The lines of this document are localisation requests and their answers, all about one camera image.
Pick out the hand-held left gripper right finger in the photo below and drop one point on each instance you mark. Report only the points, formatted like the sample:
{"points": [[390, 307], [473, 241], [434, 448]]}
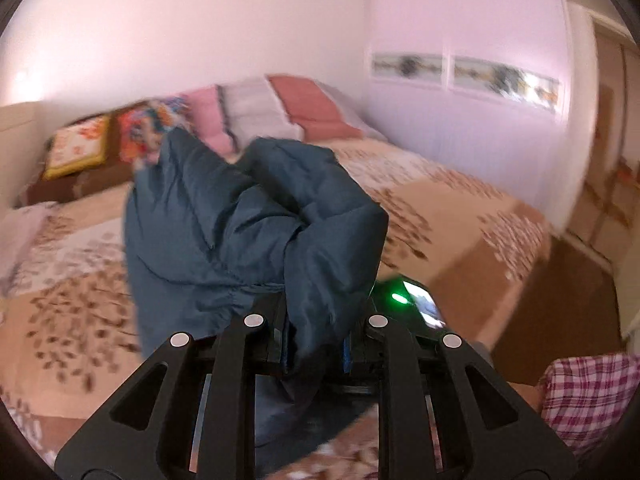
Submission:
{"points": [[356, 355]]}

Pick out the brown blanket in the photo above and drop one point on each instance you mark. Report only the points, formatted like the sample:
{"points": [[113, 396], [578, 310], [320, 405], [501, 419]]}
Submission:
{"points": [[70, 187]]}

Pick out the wooden door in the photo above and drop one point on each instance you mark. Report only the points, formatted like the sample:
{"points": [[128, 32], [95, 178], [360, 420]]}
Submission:
{"points": [[610, 160]]}

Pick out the teal puffer jacket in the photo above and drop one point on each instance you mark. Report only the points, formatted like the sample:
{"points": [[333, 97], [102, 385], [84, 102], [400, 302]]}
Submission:
{"points": [[225, 235]]}

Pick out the person's right forearm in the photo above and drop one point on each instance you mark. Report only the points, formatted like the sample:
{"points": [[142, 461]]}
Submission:
{"points": [[525, 397]]}

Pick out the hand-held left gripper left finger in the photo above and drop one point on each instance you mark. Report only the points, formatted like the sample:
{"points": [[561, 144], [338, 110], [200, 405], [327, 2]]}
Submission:
{"points": [[277, 342]]}

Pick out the yellow floral cushion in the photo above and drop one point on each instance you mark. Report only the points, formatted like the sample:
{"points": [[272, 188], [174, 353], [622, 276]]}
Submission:
{"points": [[77, 147]]}

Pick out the floral bed blanket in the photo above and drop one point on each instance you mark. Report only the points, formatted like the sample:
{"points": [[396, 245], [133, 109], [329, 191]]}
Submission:
{"points": [[75, 310]]}

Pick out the colourful patterned cushion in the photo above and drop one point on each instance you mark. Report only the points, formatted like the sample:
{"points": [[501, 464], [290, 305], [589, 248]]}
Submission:
{"points": [[145, 130]]}

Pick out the pink striped pillow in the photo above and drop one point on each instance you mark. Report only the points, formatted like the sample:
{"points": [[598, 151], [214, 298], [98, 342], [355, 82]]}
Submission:
{"points": [[245, 110]]}

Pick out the light lilac pillow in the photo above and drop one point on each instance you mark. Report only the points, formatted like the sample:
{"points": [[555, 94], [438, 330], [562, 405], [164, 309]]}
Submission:
{"points": [[22, 245]]}

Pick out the white wardrobe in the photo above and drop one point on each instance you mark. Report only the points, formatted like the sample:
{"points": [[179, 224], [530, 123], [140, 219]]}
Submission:
{"points": [[475, 20]]}

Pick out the person's plaid clothing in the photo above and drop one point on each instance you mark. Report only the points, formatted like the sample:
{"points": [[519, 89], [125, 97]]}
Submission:
{"points": [[590, 400]]}

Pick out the rose pillow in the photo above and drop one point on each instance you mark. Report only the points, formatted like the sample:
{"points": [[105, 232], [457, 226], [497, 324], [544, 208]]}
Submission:
{"points": [[310, 105]]}

